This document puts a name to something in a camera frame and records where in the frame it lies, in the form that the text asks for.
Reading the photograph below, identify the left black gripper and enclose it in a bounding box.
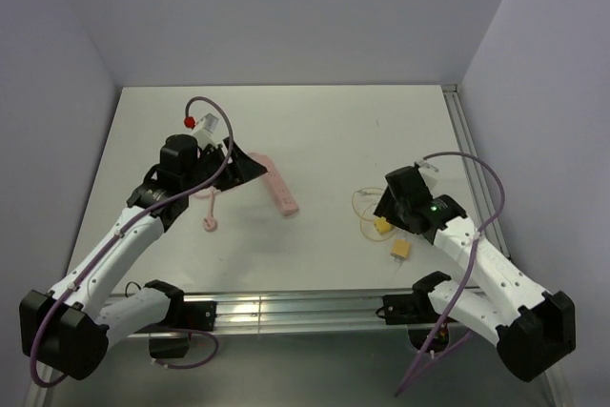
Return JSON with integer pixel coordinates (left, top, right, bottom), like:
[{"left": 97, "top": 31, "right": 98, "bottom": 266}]
[{"left": 183, "top": 136, "right": 267, "bottom": 194}]

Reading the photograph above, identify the yellow plug with cable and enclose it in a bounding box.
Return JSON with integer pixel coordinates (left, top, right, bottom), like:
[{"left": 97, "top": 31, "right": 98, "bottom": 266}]
[{"left": 390, "top": 239, "right": 412, "bottom": 264}]

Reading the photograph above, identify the pink power strip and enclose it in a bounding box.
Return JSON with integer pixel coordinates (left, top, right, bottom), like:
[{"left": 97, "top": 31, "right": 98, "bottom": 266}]
[{"left": 249, "top": 153, "right": 299, "bottom": 217}]

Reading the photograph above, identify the yellow plug adapter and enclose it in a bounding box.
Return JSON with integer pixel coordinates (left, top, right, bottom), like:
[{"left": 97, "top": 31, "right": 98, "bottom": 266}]
[{"left": 373, "top": 217, "right": 393, "bottom": 235}]

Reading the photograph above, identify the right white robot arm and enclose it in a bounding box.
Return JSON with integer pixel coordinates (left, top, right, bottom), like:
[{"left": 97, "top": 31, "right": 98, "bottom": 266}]
[{"left": 374, "top": 166, "right": 576, "bottom": 382}]

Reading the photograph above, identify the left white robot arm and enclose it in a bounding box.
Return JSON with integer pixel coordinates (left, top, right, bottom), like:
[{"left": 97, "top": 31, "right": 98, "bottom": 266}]
[{"left": 19, "top": 134, "right": 267, "bottom": 388}]

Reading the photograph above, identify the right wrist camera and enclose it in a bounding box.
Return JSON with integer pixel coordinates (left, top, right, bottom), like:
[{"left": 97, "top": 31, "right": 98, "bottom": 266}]
[{"left": 414, "top": 160, "right": 439, "bottom": 192}]

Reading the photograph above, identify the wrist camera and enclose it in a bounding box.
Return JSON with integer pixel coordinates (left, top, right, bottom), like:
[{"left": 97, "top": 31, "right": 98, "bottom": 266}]
[
  {"left": 184, "top": 113, "right": 219, "bottom": 150},
  {"left": 414, "top": 160, "right": 439, "bottom": 192}
]

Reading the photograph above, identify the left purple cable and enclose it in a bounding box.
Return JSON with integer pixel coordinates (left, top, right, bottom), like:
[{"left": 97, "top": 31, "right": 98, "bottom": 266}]
[{"left": 29, "top": 97, "right": 235, "bottom": 387}]

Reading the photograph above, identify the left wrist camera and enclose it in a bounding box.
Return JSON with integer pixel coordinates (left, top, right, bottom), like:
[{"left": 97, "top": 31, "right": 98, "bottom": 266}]
[{"left": 184, "top": 113, "right": 219, "bottom": 150}]

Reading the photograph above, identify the aluminium side rail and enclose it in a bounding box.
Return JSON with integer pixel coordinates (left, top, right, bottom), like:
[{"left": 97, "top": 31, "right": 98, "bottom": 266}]
[{"left": 441, "top": 84, "right": 511, "bottom": 260}]

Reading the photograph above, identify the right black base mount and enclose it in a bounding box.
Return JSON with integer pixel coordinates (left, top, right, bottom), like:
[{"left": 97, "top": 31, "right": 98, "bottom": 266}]
[{"left": 376, "top": 293, "right": 439, "bottom": 350}]

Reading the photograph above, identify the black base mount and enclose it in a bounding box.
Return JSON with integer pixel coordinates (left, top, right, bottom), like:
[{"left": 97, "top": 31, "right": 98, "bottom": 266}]
[
  {"left": 376, "top": 293, "right": 439, "bottom": 350},
  {"left": 145, "top": 301, "right": 219, "bottom": 361}
]

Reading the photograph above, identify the aluminium front rail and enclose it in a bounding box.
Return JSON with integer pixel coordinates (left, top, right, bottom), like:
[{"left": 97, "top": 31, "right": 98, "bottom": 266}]
[{"left": 99, "top": 288, "right": 430, "bottom": 337}]

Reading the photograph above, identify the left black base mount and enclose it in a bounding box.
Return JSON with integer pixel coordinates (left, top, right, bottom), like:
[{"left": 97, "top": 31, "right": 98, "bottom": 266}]
[{"left": 145, "top": 301, "right": 219, "bottom": 361}]

